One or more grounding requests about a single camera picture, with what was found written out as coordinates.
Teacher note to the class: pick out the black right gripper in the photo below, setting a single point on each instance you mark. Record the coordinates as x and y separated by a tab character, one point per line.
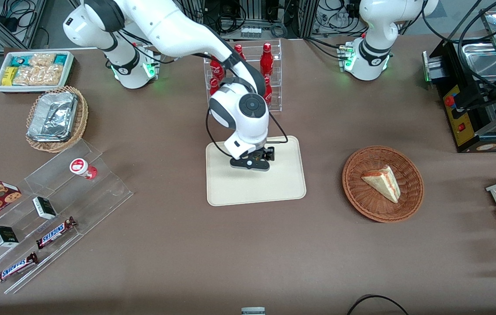
267	153

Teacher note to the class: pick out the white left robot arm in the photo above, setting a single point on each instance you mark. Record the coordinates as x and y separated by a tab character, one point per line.
368	65

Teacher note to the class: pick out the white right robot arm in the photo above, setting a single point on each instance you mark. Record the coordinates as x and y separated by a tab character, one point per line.
177	30

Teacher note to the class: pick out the beige plastic tray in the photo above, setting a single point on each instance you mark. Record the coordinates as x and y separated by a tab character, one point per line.
274	183

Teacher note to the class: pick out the red gum bottle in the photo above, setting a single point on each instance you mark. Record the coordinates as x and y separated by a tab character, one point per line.
79	166

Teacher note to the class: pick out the white rectangular snack tray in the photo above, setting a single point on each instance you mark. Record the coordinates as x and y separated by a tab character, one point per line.
69	74

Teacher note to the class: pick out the black machine with yellow panel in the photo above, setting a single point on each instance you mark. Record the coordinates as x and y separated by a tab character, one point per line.
466	127

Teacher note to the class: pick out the stainless steel pan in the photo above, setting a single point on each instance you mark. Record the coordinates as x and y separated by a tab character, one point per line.
482	63

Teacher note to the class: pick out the red cola bottle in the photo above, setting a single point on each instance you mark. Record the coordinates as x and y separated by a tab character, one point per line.
266	61
213	86
239	50
269	94
217	70

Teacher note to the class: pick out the clear acrylic bottle rack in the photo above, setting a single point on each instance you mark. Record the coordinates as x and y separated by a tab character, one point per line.
276	65

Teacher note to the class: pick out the white power strip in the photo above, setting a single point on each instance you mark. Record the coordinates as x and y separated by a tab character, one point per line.
251	32

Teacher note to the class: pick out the round brown wicker basket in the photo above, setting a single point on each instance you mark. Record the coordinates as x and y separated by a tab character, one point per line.
370	205

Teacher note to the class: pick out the wrapped sandwich wedge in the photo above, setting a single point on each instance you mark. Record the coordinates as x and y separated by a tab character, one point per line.
383	183

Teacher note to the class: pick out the clear acrylic stepped stand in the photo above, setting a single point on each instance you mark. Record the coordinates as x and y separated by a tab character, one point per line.
99	192

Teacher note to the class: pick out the grey box edge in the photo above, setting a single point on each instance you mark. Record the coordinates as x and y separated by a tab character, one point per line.
253	311

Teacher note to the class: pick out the light oval wicker basket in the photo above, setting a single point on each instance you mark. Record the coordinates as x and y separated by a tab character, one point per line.
82	113

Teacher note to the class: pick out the aluminium foil container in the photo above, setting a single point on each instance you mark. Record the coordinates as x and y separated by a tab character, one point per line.
53	116

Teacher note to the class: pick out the Snickers chocolate bar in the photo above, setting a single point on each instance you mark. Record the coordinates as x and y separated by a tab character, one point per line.
55	232
15	268

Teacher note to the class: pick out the small black box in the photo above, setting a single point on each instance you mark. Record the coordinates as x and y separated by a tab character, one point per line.
4	236
44	208

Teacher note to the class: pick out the teal snack pack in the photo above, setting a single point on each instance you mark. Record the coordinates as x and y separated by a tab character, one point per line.
20	60
61	58

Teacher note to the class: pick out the clear bag of snacks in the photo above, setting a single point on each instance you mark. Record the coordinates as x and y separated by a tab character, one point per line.
43	59
37	75

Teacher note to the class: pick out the yellow snack pack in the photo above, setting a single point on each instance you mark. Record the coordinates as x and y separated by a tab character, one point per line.
9	75

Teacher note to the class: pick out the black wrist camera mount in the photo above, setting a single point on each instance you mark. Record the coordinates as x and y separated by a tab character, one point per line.
269	154

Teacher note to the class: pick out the aluminium frame rack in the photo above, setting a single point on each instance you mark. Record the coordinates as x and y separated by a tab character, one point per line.
248	11

